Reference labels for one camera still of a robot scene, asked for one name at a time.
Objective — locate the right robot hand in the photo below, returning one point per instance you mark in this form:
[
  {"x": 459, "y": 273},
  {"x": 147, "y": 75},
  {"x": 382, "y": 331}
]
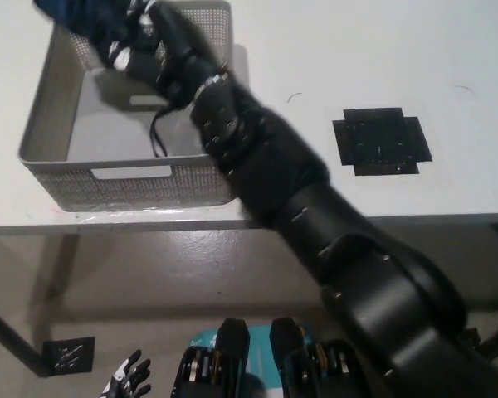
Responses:
[{"x": 174, "y": 54}]

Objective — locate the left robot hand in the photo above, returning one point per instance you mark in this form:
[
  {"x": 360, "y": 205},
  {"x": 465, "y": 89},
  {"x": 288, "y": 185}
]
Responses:
[{"x": 126, "y": 377}]

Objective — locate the navy umbrella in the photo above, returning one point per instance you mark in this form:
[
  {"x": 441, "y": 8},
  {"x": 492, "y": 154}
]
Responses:
[{"x": 83, "y": 25}]

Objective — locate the black floor tape marker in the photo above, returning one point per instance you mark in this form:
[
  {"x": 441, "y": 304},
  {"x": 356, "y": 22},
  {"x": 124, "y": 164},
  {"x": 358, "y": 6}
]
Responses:
[{"x": 68, "y": 356}]

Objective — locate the black teal robot body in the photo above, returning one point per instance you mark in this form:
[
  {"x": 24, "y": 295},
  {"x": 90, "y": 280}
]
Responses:
[{"x": 232, "y": 365}]

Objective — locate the dark metal table leg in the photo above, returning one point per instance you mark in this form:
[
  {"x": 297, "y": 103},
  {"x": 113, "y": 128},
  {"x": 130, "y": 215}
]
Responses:
[{"x": 12, "y": 340}]

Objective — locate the grey perforated plastic basket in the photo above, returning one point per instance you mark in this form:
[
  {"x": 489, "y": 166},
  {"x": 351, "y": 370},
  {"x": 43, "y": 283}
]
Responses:
[{"x": 120, "y": 178}]

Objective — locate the clear tape strip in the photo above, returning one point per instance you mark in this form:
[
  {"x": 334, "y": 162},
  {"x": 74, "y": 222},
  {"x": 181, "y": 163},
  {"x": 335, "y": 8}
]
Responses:
[{"x": 128, "y": 213}]

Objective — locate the black tape square patch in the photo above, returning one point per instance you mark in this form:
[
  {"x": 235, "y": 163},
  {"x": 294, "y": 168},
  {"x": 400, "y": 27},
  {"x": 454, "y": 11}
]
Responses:
[{"x": 377, "y": 137}]

